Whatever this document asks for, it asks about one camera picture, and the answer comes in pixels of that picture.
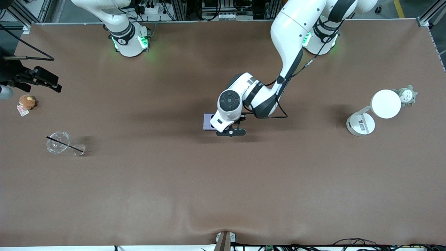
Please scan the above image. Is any white power strip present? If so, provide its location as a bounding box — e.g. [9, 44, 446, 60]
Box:
[138, 3, 170, 15]

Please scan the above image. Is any grey white plush toy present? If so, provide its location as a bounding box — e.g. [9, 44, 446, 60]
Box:
[394, 85, 418, 107]

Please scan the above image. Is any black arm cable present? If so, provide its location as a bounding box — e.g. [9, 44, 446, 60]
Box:
[0, 24, 55, 62]
[242, 21, 345, 120]

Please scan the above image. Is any black drinking straw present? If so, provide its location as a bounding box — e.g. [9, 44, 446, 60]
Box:
[46, 136, 85, 153]

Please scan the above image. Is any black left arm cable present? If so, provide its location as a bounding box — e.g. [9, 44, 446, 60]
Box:
[242, 21, 345, 120]

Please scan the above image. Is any white round desk lamp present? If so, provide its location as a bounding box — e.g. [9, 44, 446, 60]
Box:
[346, 90, 402, 137]

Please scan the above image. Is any clear plastic cup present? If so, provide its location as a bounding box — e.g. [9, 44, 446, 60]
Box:
[46, 131, 86, 156]

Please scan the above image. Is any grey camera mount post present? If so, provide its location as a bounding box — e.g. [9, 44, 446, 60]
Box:
[213, 231, 237, 251]

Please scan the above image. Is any aluminium frame post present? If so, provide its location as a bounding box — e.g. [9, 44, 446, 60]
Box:
[0, 0, 53, 28]
[417, 0, 446, 27]

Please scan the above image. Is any small brown plush toy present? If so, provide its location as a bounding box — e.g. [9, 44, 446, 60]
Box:
[17, 94, 36, 117]

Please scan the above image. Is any white flip phone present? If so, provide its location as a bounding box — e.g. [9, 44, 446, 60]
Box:
[203, 114, 218, 131]

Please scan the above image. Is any black floor cable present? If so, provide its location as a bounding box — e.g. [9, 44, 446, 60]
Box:
[333, 238, 378, 249]

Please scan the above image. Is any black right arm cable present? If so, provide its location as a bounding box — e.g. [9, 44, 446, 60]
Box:
[0, 24, 55, 62]

